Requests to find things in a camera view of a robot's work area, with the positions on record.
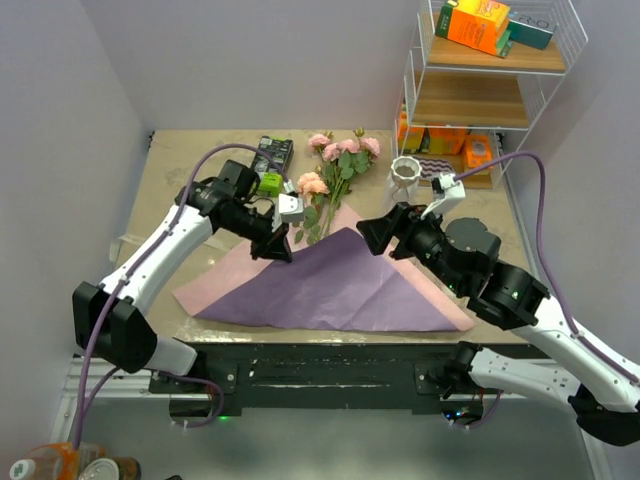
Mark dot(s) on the teal box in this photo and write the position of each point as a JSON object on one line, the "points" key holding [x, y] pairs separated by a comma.
{"points": [[530, 30]]}

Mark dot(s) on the tin can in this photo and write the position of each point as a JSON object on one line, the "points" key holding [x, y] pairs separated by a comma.
{"points": [[112, 468]]}

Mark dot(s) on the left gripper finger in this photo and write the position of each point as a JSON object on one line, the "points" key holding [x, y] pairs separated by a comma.
{"points": [[281, 244], [272, 248]]}

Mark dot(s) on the white wire wooden shelf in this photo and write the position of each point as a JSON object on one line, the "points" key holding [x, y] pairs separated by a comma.
{"points": [[449, 85]]}

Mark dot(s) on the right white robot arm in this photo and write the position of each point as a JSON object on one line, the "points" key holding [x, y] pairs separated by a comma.
{"points": [[465, 257]]}

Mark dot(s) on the orange green box top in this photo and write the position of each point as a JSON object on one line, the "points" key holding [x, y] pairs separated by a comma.
{"points": [[478, 24]]}

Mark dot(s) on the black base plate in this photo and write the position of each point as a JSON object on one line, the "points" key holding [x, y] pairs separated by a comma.
{"points": [[334, 376]]}

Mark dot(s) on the purple wavy eye mask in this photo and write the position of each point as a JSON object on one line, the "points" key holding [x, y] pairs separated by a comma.
{"points": [[434, 165]]}

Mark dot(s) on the beige ribbon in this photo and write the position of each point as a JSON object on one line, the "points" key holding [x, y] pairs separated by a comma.
{"points": [[116, 245]]}

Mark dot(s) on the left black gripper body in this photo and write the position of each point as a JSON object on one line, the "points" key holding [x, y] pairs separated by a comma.
{"points": [[251, 224]]}

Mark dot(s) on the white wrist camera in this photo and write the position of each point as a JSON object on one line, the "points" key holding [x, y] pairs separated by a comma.
{"points": [[448, 191], [288, 209]]}

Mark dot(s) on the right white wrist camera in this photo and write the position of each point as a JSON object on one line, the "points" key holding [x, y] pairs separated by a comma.
{"points": [[448, 191]]}

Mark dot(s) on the orange juice bottle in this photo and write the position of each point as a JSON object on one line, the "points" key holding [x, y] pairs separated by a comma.
{"points": [[57, 461]]}

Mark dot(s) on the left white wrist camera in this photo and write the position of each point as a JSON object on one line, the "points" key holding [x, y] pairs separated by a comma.
{"points": [[288, 209]]}

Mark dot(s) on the pink rose bouquet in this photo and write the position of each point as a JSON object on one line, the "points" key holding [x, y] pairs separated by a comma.
{"points": [[323, 189]]}

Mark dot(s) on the orange box bottom middle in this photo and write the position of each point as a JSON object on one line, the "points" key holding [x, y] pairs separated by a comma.
{"points": [[446, 141]]}

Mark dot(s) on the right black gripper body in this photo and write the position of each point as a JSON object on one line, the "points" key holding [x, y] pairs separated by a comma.
{"points": [[421, 238]]}

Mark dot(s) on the orange box bottom left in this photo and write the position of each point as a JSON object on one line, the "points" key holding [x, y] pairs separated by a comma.
{"points": [[410, 139]]}

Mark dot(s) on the black green product box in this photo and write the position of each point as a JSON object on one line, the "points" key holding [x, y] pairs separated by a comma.
{"points": [[271, 173]]}

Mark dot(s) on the orange packet bottom right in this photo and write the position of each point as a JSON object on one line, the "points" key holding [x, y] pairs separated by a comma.
{"points": [[476, 151]]}

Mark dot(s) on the white ribbed ceramic vase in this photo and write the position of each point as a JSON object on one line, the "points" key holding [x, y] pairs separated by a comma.
{"points": [[402, 182]]}

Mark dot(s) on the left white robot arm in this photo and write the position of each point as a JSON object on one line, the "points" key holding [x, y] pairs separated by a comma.
{"points": [[110, 317]]}

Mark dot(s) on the pink wrapping paper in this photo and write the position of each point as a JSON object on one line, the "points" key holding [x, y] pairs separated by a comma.
{"points": [[220, 280]]}

